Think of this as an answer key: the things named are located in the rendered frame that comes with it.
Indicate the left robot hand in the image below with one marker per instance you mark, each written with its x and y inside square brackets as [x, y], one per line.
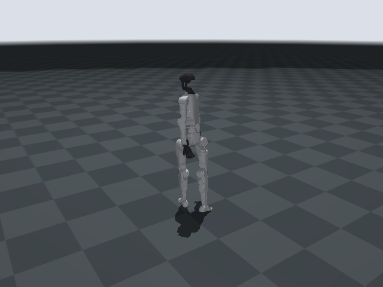
[187, 150]

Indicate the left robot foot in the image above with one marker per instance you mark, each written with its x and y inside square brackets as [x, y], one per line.
[184, 203]

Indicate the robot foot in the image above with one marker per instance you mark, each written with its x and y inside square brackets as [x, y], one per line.
[184, 203]
[204, 208]

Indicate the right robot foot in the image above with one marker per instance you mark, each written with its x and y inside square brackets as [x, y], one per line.
[204, 208]

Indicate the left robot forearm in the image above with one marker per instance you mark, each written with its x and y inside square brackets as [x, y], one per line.
[183, 131]

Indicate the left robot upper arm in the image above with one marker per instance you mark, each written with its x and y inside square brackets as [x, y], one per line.
[183, 102]

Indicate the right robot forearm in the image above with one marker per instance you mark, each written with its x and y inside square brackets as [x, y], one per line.
[197, 126]

